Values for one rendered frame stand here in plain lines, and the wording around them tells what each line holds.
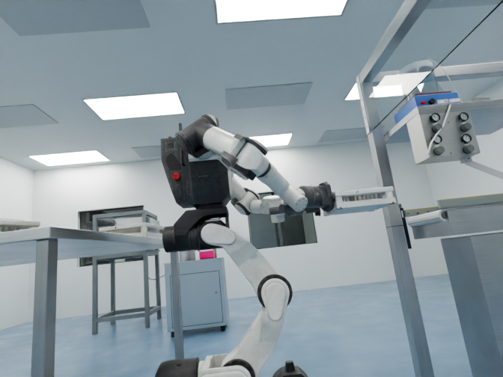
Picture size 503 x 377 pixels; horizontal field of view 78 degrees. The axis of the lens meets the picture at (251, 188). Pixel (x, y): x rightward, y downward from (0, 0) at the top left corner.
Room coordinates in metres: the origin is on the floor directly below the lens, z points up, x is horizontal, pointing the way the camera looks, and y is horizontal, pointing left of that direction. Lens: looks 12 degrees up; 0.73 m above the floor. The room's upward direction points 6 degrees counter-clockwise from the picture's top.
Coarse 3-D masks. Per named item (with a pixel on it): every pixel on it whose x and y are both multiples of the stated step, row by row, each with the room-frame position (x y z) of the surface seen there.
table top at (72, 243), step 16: (0, 240) 0.90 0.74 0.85; (16, 240) 0.90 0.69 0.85; (32, 240) 0.90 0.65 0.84; (64, 240) 0.98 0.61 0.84; (80, 240) 1.03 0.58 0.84; (96, 240) 1.10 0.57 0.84; (112, 240) 1.20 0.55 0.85; (128, 240) 1.32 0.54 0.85; (144, 240) 1.47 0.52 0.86; (160, 240) 1.65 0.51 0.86; (0, 256) 1.30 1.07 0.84; (16, 256) 1.39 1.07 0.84; (32, 256) 1.48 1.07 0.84; (64, 256) 1.73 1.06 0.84; (80, 256) 1.89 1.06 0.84
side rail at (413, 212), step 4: (480, 204) 1.55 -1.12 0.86; (484, 204) 1.56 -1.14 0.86; (428, 208) 1.54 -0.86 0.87; (432, 208) 1.54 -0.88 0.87; (436, 208) 1.54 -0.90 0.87; (440, 208) 1.54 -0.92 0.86; (444, 208) 1.55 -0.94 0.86; (448, 208) 1.55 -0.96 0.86; (404, 212) 1.55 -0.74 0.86; (408, 212) 1.54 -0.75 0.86; (412, 212) 1.54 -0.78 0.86; (416, 212) 1.54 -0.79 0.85; (420, 212) 1.54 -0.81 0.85; (424, 212) 1.54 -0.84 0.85; (408, 216) 1.54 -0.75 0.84
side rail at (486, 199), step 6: (456, 198) 1.27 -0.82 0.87; (462, 198) 1.27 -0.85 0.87; (468, 198) 1.27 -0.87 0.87; (474, 198) 1.27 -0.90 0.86; (480, 198) 1.27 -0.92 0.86; (486, 198) 1.27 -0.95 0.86; (492, 198) 1.27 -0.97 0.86; (498, 198) 1.27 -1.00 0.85; (438, 204) 1.27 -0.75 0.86; (444, 204) 1.26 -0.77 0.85; (450, 204) 1.26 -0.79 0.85; (456, 204) 1.27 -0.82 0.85; (462, 204) 1.27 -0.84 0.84; (468, 204) 1.27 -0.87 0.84; (474, 204) 1.27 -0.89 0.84
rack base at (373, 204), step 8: (360, 200) 1.27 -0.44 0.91; (368, 200) 1.27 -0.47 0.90; (376, 200) 1.27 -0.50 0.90; (384, 200) 1.27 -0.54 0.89; (392, 200) 1.27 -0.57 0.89; (344, 208) 1.29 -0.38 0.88; (352, 208) 1.31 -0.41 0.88; (360, 208) 1.34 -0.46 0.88; (368, 208) 1.38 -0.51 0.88; (376, 208) 1.41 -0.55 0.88
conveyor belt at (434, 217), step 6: (492, 204) 1.29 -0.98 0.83; (498, 204) 1.29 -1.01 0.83; (438, 210) 1.30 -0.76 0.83; (444, 210) 1.28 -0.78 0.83; (414, 216) 1.49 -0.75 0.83; (420, 216) 1.42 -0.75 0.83; (426, 216) 1.37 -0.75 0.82; (432, 216) 1.33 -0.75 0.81; (438, 216) 1.29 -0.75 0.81; (408, 222) 1.53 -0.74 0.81; (414, 222) 1.47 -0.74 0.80; (420, 222) 1.43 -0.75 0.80; (426, 222) 1.39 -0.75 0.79; (432, 222) 1.36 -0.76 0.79; (438, 222) 1.33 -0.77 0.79
